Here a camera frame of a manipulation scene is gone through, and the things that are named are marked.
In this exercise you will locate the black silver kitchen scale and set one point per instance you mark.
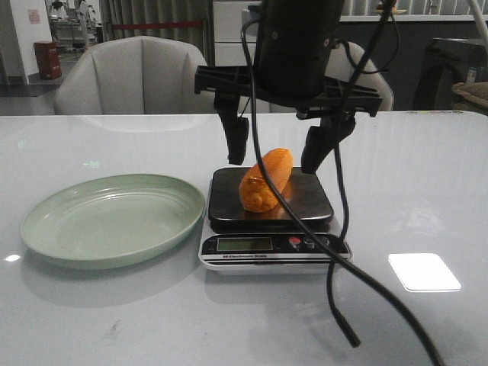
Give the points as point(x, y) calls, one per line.
point(235, 241)

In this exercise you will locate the red bin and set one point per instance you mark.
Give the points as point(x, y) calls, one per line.
point(47, 60)

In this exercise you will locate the grey upholstered chair left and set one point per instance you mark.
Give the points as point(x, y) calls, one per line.
point(136, 75)

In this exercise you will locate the green round plate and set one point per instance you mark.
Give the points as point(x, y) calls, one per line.
point(113, 222)

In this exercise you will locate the white refrigerator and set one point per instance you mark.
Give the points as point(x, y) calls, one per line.
point(228, 18)

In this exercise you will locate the grey upholstered chair right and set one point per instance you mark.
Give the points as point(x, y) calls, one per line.
point(366, 76)

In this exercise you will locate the dark appliance at right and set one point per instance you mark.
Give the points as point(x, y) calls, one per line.
point(446, 62)

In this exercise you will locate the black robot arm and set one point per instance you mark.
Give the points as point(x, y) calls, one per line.
point(295, 39)

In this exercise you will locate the dark grey sideboard counter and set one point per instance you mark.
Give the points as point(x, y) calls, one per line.
point(416, 32)

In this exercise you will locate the grey upholstered chair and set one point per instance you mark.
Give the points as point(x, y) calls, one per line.
point(366, 76)
point(136, 75)

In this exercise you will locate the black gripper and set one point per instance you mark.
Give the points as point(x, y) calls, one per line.
point(231, 83)

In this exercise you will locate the red barrier belt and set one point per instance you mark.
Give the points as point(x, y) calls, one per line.
point(158, 26)

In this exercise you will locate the beige cushion at right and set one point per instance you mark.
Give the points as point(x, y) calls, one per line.
point(471, 96)

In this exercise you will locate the orange corn cob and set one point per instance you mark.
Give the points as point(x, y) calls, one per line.
point(254, 192)

